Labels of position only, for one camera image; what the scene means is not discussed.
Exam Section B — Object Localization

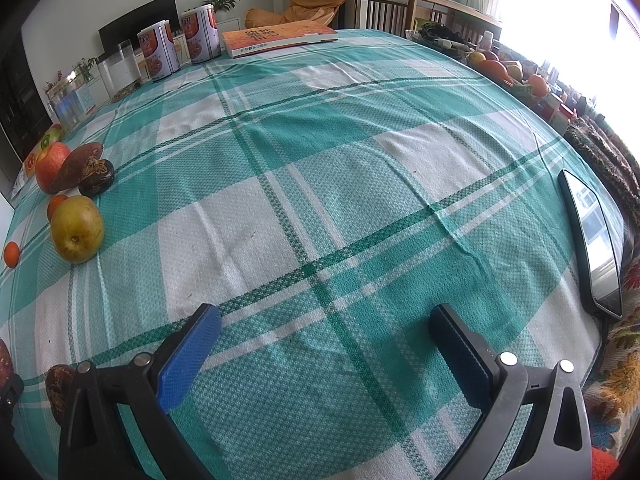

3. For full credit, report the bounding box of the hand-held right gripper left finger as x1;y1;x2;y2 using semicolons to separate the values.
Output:
57;303;222;480

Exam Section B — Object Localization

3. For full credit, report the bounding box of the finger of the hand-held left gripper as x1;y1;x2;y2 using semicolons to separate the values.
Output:
0;374;25;421

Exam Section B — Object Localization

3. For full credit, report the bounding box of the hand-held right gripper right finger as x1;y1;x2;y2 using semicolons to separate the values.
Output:
429;303;593;480

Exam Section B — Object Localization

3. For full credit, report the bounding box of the dark brown wrinkled fruit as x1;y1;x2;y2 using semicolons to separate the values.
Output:
78;159;116;198

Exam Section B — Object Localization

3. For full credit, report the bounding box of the red apple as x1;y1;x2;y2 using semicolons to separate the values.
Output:
34;142;72;195

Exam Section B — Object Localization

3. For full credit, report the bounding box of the brown fibrous fruit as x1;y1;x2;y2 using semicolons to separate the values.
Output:
45;365;78;427

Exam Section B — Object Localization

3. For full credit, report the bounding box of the floral cloth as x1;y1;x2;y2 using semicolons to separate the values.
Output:
582;310;640;456

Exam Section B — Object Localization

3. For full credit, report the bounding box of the yellow green pear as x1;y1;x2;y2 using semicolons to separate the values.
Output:
50;195;105;263

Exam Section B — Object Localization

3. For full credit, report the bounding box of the reddish brown oblong fruit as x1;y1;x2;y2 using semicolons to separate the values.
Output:
48;143;105;193

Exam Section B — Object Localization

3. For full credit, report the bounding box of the green white plaid tablecloth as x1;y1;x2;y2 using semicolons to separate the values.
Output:
0;28;626;480

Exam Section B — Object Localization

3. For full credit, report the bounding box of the fruit printed packet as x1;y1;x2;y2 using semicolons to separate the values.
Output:
22;124;65;178

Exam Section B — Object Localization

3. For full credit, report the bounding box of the dark patterned cloth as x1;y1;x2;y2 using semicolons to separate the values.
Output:
565;115;640;211

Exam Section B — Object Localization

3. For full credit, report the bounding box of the clear jar with orange label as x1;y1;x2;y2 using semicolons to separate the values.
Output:
47;71;97;128

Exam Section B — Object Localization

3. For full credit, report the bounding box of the dark display cabinet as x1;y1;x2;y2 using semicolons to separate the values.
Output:
0;42;53;161

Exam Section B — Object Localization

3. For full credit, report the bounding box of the clear plastic jar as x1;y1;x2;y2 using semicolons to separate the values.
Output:
96;40;141;103

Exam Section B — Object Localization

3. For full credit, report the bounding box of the red white tin can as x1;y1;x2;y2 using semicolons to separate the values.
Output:
137;20;181;83
181;4;222;65

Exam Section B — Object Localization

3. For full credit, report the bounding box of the black bag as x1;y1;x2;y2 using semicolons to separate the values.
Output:
417;22;471;51

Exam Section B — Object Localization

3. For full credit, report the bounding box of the orange book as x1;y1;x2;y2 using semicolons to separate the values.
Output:
221;21;339;59

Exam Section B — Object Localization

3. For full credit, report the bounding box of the black television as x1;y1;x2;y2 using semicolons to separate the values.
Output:
98;0;180;56

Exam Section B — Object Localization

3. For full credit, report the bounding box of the green potted plant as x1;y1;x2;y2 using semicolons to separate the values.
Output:
196;0;243;15

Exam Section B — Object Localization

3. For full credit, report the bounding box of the wooden chair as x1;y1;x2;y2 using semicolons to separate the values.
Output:
355;0;420;38

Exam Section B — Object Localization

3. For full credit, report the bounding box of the orange bean bag chair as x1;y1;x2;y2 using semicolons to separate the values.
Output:
244;0;351;30

